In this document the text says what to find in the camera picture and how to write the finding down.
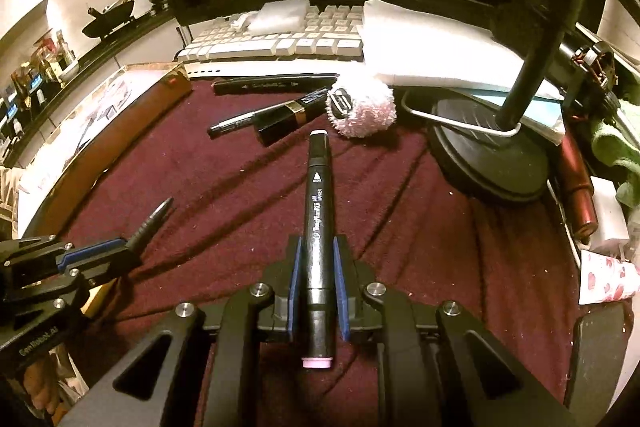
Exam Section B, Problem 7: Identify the black gold lipstick tube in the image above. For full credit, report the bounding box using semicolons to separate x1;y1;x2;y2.
255;88;331;146

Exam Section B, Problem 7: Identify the green cloth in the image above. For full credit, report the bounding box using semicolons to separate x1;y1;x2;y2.
592;99;640;208

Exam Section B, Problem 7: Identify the row of kitchen jars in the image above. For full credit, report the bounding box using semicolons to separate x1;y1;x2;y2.
0;29;81;112

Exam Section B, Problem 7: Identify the white notebook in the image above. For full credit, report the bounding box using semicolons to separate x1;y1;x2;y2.
360;0;566;100

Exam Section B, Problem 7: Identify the pink printed tube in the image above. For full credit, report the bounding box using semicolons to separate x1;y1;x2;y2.
577;249;640;306

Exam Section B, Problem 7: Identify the small white box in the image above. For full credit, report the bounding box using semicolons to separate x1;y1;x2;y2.
590;176;631;243

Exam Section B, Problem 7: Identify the gold box with white inside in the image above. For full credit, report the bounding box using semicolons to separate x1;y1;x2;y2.
17;63;194;240

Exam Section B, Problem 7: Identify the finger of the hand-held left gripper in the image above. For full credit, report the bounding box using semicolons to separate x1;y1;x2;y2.
0;234;128;280
0;251;142;310

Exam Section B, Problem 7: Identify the bent metal wire stand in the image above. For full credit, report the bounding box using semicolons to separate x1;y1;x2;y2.
400;88;523;138

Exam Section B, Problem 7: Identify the black and red motor device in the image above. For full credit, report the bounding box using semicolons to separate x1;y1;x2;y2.
560;39;622;118

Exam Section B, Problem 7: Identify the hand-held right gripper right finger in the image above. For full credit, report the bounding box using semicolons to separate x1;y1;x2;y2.
333;234;576;427

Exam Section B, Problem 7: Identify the white keyboard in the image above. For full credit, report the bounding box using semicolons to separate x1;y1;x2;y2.
175;4;371;78

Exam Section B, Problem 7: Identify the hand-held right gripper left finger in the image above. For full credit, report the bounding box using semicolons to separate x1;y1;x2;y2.
60;234;304;427

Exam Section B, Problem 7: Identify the black metal pen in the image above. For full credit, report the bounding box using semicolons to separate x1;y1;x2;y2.
124;197;175;253

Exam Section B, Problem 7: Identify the plain black marker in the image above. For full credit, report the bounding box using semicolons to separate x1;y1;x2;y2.
212;73;340;96

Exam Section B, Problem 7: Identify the pink fluffy pom-pom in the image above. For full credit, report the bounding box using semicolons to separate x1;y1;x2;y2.
325;74;397;138

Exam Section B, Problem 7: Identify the light blue sheet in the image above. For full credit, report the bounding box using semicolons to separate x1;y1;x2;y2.
435;87;567;144

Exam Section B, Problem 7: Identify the dark red cylinder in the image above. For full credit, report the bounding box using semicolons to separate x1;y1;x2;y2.
557;134;601;245

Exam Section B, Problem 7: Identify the person's left hand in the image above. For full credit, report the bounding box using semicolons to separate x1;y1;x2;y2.
22;352;72;414

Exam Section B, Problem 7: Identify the black marker with pink caps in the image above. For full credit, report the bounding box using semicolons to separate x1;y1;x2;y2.
301;129;335;369

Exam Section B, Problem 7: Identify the black pen with silver band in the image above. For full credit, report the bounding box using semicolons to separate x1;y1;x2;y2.
207;104;288;138

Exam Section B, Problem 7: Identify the black rounded panel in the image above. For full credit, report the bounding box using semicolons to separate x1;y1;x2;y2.
565;314;633;413

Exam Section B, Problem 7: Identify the black wok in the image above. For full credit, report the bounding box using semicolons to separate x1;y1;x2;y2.
81;0;138;40

